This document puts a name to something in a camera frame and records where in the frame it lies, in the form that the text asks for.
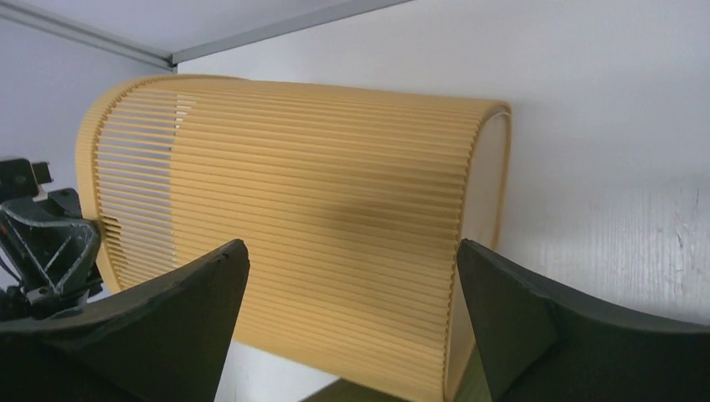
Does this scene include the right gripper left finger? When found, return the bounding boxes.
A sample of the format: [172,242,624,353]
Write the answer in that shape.
[1,240,250,401]

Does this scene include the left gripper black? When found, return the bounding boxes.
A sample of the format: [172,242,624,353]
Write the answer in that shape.
[1,157,102,321]

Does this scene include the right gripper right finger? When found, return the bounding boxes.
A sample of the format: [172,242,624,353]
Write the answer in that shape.
[456,240,709,401]

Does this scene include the green plastic basket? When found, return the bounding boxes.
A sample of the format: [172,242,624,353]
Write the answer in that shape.
[304,346,492,402]

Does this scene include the yellow plastic basket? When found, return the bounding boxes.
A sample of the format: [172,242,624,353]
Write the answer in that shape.
[75,75,512,401]

